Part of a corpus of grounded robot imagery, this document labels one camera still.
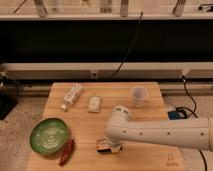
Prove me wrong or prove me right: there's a black orange whiteboard eraser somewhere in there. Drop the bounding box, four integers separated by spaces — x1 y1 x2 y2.
97 139 111 153

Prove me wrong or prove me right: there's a blue black connector box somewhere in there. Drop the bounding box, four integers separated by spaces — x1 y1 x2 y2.
168 109 187 120

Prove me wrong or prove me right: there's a clear plastic cup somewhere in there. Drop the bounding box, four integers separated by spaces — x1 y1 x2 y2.
131 86 148 108

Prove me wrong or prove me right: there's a black floor cable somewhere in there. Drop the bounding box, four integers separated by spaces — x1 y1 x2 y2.
179 75 209 171

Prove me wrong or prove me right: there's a black hanging cable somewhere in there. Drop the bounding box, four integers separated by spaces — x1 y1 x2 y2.
107 10 145 81

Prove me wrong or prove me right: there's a white plastic bottle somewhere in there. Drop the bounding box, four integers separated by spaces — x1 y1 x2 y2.
60 84 82 111

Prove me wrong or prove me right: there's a red chili pepper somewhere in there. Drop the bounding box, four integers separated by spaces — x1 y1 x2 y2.
59 139 75 166

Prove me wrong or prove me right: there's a green ribbed bowl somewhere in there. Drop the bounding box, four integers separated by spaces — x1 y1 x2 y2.
30 118 69 155

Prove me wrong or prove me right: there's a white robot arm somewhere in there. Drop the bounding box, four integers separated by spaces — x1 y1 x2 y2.
105 106 213 152

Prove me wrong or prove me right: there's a black object at left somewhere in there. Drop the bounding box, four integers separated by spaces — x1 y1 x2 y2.
0 71 22 121

